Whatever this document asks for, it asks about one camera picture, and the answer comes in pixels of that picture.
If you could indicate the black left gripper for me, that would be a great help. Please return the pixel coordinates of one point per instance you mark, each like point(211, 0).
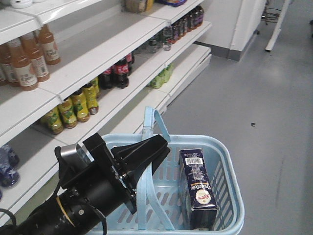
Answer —
point(98, 186)

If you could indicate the light blue plastic basket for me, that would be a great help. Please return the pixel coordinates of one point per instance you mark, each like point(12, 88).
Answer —
point(159, 209)

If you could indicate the dark blue cookie box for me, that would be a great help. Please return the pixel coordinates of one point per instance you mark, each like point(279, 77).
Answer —
point(198, 204)

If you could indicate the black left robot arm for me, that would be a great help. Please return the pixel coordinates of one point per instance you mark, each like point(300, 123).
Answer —
point(54, 218)

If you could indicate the cola bottle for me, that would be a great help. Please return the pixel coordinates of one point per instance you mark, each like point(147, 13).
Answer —
point(121, 70)

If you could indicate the white supermarket shelf unit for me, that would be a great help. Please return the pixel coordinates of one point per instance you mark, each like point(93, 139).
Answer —
point(91, 37)

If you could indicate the orange juice bottle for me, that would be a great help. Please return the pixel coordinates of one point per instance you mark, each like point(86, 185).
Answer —
point(50, 49)

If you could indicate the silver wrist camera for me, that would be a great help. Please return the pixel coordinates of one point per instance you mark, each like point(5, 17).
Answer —
point(71, 154)

